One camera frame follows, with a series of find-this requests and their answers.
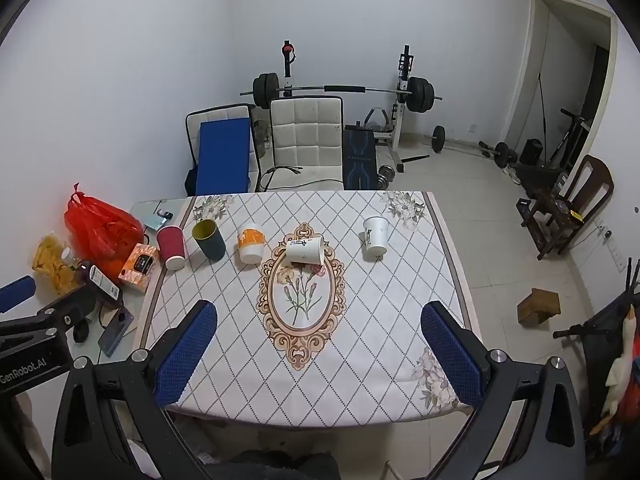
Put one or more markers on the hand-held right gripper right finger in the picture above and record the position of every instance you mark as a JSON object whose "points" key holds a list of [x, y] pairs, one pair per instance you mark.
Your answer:
{"points": [[452, 355]]}

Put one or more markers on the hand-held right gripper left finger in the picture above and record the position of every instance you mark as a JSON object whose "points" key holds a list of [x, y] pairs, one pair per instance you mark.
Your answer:
{"points": [[182, 355]]}

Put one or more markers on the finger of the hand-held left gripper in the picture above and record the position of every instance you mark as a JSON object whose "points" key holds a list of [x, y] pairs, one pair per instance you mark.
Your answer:
{"points": [[17, 294], [60, 310]]}

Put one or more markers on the red paper cup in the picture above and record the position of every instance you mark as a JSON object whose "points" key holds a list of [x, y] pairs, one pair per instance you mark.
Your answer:
{"points": [[171, 245]]}

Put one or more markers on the dark green cup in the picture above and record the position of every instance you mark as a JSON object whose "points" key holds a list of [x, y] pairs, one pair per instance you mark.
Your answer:
{"points": [[212, 245]]}

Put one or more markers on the orange and white cup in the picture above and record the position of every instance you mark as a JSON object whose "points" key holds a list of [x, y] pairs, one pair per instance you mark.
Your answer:
{"points": [[250, 245]]}

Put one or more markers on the white cup with dark print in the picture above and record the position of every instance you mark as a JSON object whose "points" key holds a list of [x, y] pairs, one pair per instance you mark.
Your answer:
{"points": [[376, 240]]}

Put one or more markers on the plain white paper cup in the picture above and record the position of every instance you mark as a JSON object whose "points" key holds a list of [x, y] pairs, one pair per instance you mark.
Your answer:
{"points": [[304, 251]]}

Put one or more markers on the small black round object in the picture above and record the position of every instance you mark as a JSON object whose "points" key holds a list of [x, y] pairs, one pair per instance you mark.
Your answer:
{"points": [[82, 332]]}

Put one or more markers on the yellow snack bag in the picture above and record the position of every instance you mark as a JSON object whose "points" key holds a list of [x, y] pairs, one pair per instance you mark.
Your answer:
{"points": [[52, 260]]}

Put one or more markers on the brown bottle with label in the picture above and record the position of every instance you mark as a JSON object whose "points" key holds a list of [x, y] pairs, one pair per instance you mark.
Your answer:
{"points": [[102, 282]]}

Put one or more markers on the grey smartphone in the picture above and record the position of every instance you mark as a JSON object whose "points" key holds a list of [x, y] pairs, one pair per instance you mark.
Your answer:
{"points": [[116, 332]]}

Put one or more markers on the red plastic bag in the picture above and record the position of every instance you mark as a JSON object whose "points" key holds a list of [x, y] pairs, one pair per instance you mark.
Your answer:
{"points": [[100, 230]]}

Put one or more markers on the orange cardboard box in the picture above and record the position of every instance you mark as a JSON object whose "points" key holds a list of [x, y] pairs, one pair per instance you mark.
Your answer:
{"points": [[139, 267]]}

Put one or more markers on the small wooden box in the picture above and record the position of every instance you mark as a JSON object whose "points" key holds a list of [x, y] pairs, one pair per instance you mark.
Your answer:
{"points": [[539, 307]]}

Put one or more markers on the patterned floral tablecloth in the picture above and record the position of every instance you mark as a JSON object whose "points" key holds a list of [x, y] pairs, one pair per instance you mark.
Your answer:
{"points": [[310, 340]]}

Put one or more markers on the black kick scooter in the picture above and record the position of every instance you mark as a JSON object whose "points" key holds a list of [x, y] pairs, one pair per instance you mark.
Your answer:
{"points": [[607, 317]]}

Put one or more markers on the white goose toy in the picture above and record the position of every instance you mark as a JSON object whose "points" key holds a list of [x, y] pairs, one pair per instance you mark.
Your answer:
{"points": [[620, 365]]}

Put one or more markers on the small metal dumbbell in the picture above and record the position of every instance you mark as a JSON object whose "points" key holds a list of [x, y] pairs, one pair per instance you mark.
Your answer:
{"points": [[385, 173]]}

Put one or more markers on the blue foam pad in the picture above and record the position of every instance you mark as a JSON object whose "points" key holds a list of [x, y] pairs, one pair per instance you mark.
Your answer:
{"points": [[222, 157]]}

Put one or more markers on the barbell on floor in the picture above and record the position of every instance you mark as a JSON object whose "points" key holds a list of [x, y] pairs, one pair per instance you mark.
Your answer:
{"points": [[439, 138]]}

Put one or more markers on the black speaker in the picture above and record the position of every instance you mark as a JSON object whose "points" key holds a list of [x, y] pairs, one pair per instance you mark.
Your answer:
{"points": [[531, 151]]}

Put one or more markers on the dark wooden chair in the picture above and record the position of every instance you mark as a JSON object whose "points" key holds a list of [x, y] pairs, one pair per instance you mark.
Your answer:
{"points": [[592, 185]]}

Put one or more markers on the white weight rack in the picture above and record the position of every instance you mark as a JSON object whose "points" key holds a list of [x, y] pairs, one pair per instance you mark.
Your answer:
{"points": [[400, 125]]}

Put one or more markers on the white quilted chair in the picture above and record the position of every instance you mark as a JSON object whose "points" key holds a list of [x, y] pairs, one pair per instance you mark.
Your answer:
{"points": [[306, 135], [220, 112]]}

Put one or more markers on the barbell with black plates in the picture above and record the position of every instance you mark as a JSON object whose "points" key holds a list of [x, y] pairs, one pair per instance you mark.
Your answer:
{"points": [[265, 91]]}

